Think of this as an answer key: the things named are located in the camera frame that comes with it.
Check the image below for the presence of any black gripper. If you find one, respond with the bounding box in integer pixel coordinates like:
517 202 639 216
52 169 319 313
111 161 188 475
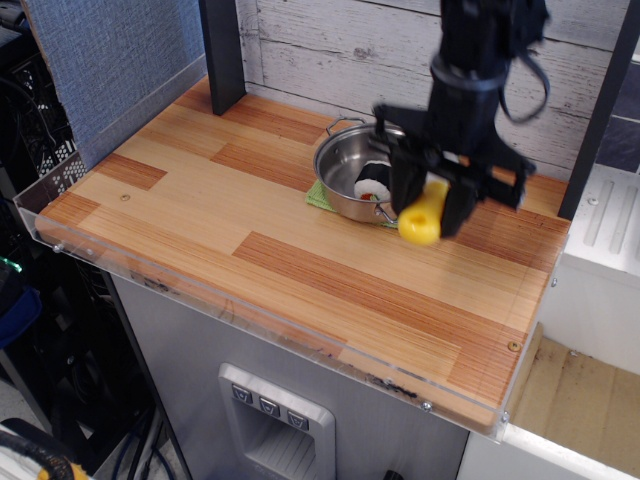
372 69 537 239

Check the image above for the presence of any yellow handled toy knife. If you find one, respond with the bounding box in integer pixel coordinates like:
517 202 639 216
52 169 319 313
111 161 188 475
398 173 456 246

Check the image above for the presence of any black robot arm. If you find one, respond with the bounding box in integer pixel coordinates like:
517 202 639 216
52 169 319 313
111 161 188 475
373 1 550 238

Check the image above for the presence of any toy sushi roll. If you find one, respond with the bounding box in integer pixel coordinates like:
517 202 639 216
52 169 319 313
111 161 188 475
354 161 391 201

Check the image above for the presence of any stainless steel pot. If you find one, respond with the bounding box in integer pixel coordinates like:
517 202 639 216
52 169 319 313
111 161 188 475
313 116 397 227

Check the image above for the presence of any green cloth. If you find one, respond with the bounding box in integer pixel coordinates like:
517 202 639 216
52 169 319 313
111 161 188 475
305 180 397 228

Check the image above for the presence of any clear acrylic table guard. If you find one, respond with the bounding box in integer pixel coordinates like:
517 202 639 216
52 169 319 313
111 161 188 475
15 153 568 438

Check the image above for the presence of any white toy sink unit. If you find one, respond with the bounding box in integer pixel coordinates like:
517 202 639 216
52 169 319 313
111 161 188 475
459 165 639 479

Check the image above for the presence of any silver toy fridge cabinet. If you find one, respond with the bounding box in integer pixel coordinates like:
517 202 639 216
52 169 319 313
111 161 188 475
114 279 468 479

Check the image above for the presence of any blue fabric panel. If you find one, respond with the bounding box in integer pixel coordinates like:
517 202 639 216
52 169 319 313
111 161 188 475
22 0 207 169

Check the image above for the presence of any black plastic crate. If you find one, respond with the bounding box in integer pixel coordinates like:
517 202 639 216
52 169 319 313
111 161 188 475
1 54 77 176

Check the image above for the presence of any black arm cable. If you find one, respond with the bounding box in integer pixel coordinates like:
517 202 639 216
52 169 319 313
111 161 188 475
499 44 552 124

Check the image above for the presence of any dark right post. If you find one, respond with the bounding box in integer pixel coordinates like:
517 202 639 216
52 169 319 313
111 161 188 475
557 0 639 220

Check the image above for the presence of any dark post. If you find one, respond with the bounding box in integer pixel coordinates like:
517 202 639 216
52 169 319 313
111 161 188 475
557 0 639 220
198 0 246 116

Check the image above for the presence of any dark left post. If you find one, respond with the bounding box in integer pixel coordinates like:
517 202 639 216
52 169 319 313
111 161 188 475
198 0 246 116

